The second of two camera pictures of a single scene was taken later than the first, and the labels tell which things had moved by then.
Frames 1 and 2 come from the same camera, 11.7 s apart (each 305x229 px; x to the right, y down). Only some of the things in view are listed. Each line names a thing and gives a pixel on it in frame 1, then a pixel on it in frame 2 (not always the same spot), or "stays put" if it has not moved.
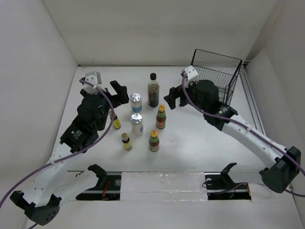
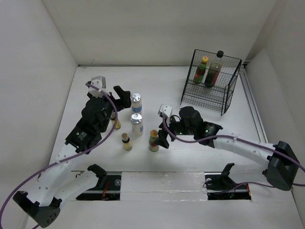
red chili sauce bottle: x=161 y=117 -> x=200 y=72
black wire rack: x=222 y=70 stays put
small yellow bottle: x=116 y=123 stays put
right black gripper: x=175 y=92 -> x=161 y=139
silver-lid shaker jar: x=136 y=119 stays put
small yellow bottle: x=127 y=145 stays put
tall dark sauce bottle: x=153 y=91 -> x=214 y=70
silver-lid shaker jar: x=136 y=101 stays put
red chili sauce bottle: x=154 y=141 stays put
